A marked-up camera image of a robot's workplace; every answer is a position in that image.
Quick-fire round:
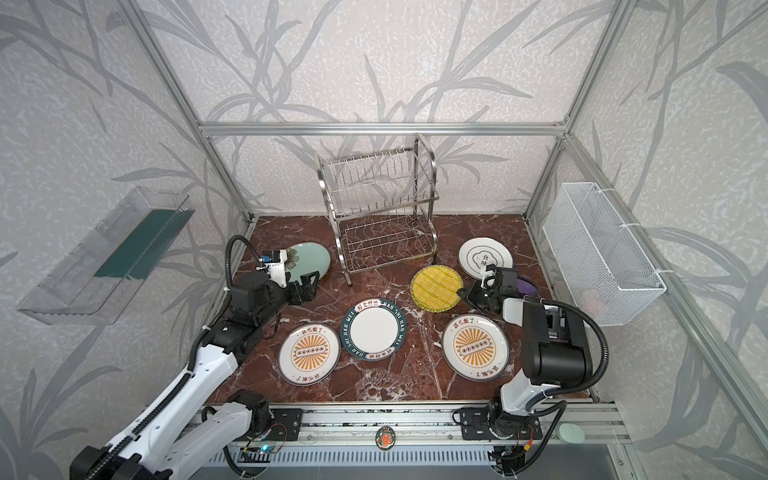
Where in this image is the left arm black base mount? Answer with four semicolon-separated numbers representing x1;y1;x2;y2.
255;408;304;442

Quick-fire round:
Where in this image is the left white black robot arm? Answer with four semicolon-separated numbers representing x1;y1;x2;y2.
69;235;322;479

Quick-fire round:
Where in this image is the purple pink spatula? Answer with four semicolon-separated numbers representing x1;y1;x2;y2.
516;276;541;301

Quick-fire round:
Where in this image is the pale green round puck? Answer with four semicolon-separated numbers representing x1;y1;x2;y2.
557;423;586;444

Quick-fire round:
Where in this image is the pale green flower plate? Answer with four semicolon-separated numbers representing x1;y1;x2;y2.
285;242;331;284

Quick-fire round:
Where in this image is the right orange sunburst plate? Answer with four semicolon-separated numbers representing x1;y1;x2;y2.
441;314;510;382

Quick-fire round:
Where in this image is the clear plastic wall tray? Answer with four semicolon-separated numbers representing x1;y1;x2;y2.
17;187;195;325

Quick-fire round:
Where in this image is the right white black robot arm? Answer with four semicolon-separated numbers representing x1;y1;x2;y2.
457;265;609;442

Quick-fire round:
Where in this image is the round orange sticker badge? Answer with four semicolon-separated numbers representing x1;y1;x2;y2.
375;425;396;451

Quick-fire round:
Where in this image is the steel two-tier dish rack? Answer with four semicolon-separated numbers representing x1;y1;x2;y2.
314;134;439;286

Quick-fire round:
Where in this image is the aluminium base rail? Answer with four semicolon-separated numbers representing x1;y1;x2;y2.
228;400;637;475

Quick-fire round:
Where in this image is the left orange sunburst plate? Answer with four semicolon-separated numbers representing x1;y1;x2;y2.
278;324;341;386

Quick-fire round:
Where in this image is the aluminium cage frame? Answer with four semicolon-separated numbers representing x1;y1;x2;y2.
118;1;767;447

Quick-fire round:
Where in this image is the orange sunburst plate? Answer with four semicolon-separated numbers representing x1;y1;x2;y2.
278;324;341;386
441;314;510;382

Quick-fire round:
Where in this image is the white wire mesh basket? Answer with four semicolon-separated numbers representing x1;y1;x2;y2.
543;182;667;327

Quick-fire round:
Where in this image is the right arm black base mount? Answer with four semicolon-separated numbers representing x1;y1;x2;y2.
452;407;543;442

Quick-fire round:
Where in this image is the yellow woven pattern plate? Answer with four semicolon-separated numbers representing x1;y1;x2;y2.
410;265;463;313

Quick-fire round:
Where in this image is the white plate dark green rim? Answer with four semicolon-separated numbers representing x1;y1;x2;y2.
340;298;407;361

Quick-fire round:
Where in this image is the white plate thin teal rim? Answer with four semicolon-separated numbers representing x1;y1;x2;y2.
458;237;514;280

